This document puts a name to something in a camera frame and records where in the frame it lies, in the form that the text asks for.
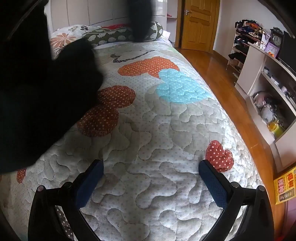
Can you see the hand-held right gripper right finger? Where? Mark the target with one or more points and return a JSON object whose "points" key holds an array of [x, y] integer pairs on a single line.
{"points": [[214, 184]]}

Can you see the floral pillow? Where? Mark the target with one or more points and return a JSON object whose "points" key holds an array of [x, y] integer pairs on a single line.
{"points": [[69, 34]]}

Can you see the grey cloud-pattern pillow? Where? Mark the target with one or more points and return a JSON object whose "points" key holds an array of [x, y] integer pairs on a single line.
{"points": [[108, 36]]}

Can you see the white shoe rack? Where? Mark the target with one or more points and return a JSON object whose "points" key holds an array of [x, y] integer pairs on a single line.
{"points": [[240, 46]]}

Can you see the black television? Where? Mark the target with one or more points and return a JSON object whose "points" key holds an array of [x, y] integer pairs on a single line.
{"points": [[289, 51]]}

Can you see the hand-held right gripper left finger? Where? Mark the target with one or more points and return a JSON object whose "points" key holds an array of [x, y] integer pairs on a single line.
{"points": [[90, 183]]}

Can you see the white wardrobe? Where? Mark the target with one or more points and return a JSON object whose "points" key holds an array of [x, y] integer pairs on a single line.
{"points": [[92, 11]]}

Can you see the red pillow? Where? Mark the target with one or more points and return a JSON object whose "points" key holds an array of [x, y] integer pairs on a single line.
{"points": [[114, 26]]}

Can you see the white shelf unit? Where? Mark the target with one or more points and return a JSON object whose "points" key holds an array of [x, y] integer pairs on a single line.
{"points": [[254, 64]]}

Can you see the wooden door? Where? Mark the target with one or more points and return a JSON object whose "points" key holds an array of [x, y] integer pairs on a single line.
{"points": [[198, 27]]}

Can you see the purple box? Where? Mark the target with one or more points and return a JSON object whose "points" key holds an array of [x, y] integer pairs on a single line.
{"points": [[269, 49]]}

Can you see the black pants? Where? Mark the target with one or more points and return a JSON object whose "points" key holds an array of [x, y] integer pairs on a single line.
{"points": [[34, 92]]}

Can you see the yellow green jar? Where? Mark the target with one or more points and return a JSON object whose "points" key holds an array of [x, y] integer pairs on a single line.
{"points": [[275, 129]]}

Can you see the heart print quilted blanket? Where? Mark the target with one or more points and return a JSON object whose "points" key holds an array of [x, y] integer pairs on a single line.
{"points": [[150, 129]]}

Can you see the black ornate clock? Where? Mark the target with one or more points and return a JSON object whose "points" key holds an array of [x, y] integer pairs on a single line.
{"points": [[276, 40]]}

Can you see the pink white bag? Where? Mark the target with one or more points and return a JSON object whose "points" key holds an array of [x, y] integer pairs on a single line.
{"points": [[261, 99]]}

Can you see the yellow cardboard box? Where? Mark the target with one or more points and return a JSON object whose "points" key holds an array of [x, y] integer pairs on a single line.
{"points": [[285, 185]]}

